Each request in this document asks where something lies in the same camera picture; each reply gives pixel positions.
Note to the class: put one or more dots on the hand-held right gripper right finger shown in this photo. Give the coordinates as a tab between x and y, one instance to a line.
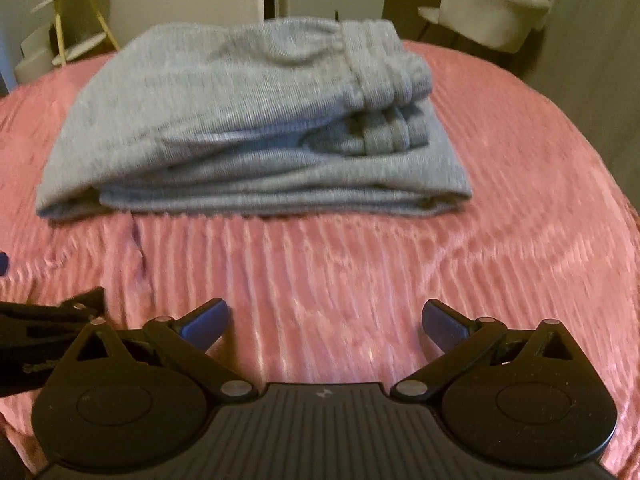
442	327

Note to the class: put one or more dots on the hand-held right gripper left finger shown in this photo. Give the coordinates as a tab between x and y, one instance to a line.
207	325

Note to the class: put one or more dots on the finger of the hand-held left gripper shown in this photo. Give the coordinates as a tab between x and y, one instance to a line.
2	264

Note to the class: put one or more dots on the grey pants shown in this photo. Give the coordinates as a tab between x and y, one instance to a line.
240	125

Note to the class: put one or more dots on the pink ribbed blanket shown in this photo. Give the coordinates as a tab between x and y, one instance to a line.
350	270

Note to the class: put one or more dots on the tiered side table gold legs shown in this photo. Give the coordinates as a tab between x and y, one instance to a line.
75	5

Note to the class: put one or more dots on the white upholstered chair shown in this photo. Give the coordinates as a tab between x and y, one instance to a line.
495	20

